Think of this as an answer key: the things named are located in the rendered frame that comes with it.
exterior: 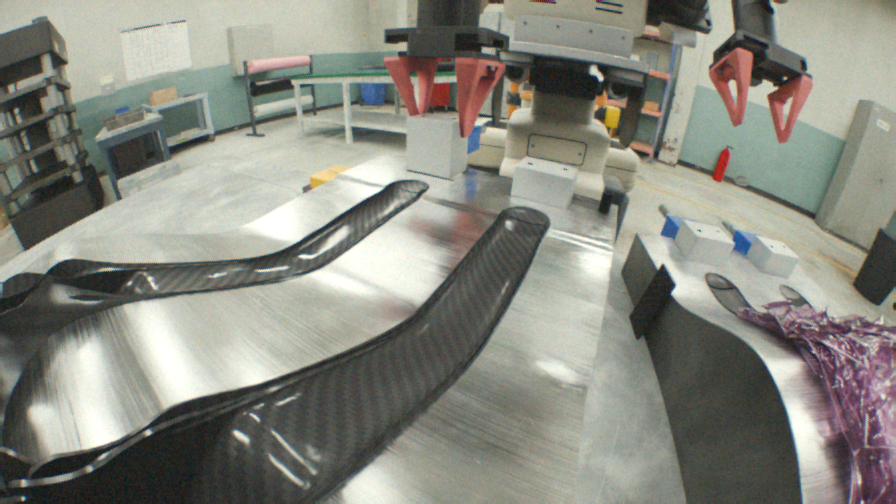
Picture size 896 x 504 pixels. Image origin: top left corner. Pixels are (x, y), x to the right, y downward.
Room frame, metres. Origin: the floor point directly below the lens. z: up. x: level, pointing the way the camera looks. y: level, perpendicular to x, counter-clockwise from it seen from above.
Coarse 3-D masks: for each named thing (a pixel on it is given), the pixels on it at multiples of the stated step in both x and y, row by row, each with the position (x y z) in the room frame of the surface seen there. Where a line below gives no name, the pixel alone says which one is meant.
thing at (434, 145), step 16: (416, 128) 0.30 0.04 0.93; (432, 128) 0.29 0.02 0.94; (448, 128) 0.29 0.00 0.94; (480, 128) 0.35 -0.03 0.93; (416, 144) 0.30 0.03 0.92; (432, 144) 0.29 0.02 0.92; (448, 144) 0.29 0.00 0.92; (464, 144) 0.31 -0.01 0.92; (416, 160) 0.30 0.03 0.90; (432, 160) 0.29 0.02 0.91; (448, 160) 0.28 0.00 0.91; (464, 160) 0.31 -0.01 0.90; (448, 176) 0.28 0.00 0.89
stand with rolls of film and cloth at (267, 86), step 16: (256, 64) 4.86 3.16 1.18; (272, 64) 5.15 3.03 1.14; (288, 64) 5.48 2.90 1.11; (304, 64) 5.84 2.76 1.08; (272, 80) 5.13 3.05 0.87; (288, 80) 5.42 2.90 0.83; (256, 96) 4.87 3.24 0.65; (304, 96) 5.83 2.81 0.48; (256, 112) 4.84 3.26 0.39; (272, 112) 5.10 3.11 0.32
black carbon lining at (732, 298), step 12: (708, 276) 0.19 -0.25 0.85; (720, 276) 0.19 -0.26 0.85; (720, 288) 0.18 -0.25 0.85; (780, 288) 0.17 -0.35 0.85; (720, 300) 0.16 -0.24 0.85; (732, 300) 0.16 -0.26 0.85; (744, 300) 0.16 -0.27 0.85; (792, 300) 0.16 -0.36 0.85; (804, 300) 0.15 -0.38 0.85; (732, 312) 0.14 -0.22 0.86
